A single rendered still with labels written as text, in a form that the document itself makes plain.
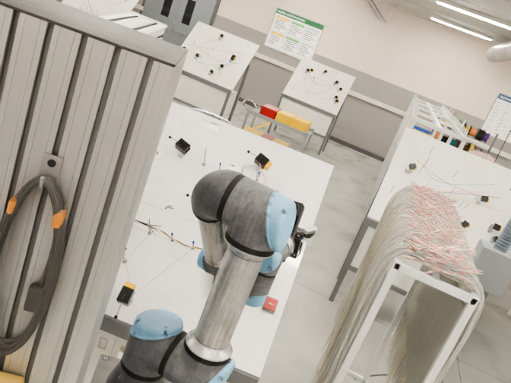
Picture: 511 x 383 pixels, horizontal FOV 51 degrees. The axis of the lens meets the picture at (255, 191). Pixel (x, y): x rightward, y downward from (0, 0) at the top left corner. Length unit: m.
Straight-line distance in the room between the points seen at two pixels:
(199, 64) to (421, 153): 4.92
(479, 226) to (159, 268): 3.42
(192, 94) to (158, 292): 6.97
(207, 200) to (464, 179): 4.24
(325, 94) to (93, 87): 10.29
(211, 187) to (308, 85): 9.99
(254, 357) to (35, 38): 1.66
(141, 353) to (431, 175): 4.10
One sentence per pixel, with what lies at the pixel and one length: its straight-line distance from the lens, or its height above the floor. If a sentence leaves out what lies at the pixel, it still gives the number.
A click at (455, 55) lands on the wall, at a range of 12.97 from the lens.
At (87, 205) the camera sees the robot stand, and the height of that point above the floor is 1.79.
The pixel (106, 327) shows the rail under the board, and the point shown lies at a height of 0.82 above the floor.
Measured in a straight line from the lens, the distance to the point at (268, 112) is 7.00.
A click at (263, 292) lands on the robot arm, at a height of 1.46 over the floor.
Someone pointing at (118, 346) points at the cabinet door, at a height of 0.73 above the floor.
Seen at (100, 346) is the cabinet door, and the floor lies 0.69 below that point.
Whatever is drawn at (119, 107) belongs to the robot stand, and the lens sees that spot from 0.77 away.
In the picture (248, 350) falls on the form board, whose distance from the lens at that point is 2.20.
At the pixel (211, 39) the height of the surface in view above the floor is 1.45.
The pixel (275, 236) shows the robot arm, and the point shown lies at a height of 1.74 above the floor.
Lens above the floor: 2.13
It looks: 17 degrees down
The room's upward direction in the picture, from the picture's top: 21 degrees clockwise
